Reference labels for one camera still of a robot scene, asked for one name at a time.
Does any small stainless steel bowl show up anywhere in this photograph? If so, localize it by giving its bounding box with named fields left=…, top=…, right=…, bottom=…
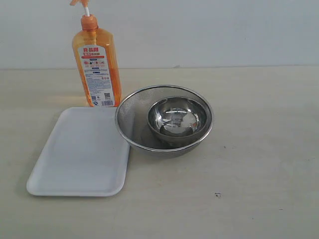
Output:
left=147, top=96, right=211, bottom=147

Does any steel mesh strainer basket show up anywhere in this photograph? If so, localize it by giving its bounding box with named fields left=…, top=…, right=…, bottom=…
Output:
left=115, top=85, right=214, bottom=158

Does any orange pump soap bottle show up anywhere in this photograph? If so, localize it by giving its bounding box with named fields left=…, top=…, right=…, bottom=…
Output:
left=70, top=0, right=122, bottom=107

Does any white rectangular plastic tray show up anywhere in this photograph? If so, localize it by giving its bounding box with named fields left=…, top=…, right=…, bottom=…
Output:
left=26, top=107, right=130, bottom=197

